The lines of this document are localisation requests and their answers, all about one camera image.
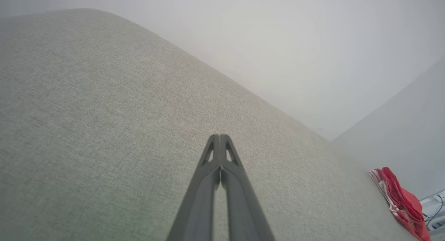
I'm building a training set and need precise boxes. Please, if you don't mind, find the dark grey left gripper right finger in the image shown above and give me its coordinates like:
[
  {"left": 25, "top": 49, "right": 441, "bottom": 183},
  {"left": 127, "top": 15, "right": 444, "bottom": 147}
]
[{"left": 220, "top": 134, "right": 276, "bottom": 241}]

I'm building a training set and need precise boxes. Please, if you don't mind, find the white device with cables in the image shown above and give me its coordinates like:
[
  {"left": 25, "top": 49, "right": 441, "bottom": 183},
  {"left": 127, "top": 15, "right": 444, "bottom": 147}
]
[{"left": 419, "top": 189, "right": 445, "bottom": 231}]

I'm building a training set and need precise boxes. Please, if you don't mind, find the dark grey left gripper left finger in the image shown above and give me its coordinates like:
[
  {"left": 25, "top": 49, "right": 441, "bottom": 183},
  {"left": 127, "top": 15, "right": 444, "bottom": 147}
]
[{"left": 166, "top": 134, "right": 221, "bottom": 241}]

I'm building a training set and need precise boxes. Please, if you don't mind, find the red and white basketball jersey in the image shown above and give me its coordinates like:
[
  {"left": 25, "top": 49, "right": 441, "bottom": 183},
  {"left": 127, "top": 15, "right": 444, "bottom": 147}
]
[{"left": 369, "top": 167, "right": 432, "bottom": 241}]

